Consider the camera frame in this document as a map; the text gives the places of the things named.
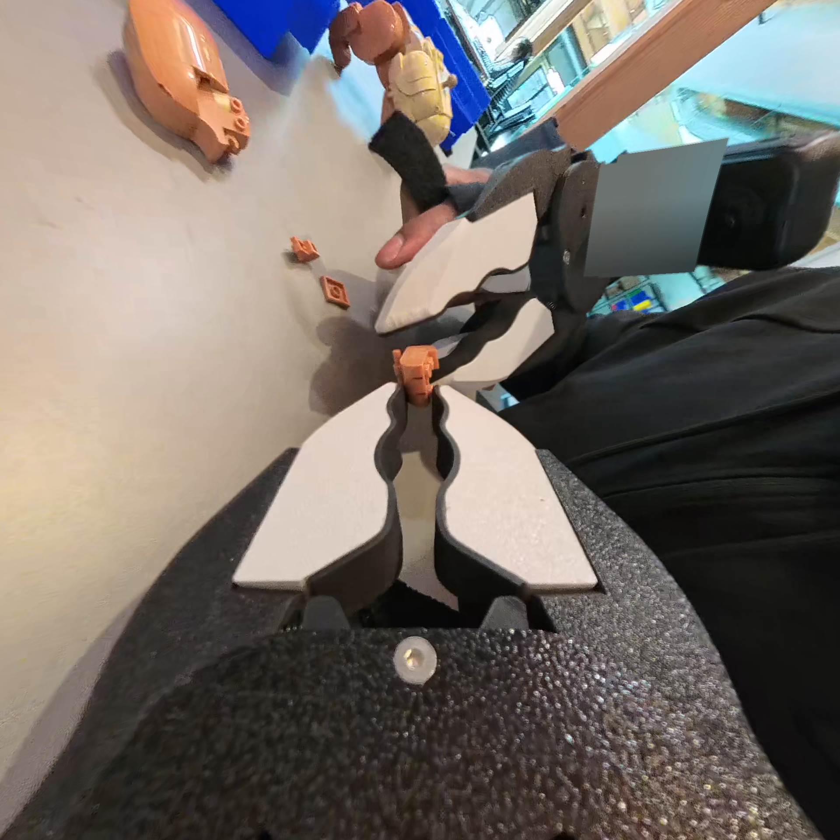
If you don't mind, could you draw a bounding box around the grey desk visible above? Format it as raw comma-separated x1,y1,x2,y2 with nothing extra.
0,0,526,788

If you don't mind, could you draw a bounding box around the brown and tan brick assembly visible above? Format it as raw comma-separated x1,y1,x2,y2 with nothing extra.
329,0,460,145

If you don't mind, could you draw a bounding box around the round brown brick assembly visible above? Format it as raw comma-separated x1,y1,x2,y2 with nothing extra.
125,0,253,165

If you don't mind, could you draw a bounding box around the small brown brick plate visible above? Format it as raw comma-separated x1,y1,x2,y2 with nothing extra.
392,346,442,405

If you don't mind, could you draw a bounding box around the wooden beam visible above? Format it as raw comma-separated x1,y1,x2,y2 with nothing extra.
552,0,775,152

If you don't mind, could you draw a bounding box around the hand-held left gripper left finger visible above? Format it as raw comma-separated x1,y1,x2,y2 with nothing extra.
234,385,403,592

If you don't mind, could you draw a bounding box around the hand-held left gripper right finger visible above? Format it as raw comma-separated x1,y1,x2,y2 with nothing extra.
436,385,599,594

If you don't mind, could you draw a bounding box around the row of blue plastic bins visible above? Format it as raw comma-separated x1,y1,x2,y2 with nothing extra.
214,0,494,156

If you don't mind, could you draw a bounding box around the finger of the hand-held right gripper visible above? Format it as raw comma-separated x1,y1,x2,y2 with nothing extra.
444,296,560,391
374,192,540,337

